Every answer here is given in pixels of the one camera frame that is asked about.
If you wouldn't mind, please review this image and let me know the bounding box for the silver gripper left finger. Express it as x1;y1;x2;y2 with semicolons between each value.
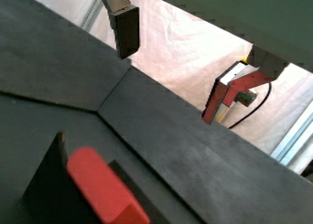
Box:
101;0;139;59

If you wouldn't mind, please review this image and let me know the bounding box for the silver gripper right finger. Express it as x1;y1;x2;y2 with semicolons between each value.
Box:
247;45;290;80

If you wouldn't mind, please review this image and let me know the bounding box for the red square-circle object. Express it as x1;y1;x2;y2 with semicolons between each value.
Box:
66;147;149;224

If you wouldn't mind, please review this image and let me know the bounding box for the black curved fixture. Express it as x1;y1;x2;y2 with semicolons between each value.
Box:
22;133;169;224

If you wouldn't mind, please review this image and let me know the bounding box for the black camera cable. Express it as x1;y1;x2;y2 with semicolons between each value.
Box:
226;80;274;130

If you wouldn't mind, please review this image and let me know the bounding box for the red side camera mount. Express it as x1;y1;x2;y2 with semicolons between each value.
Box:
202;61;272;123

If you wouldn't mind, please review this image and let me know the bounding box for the aluminium frame profile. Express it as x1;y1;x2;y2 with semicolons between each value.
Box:
270;101;313;165

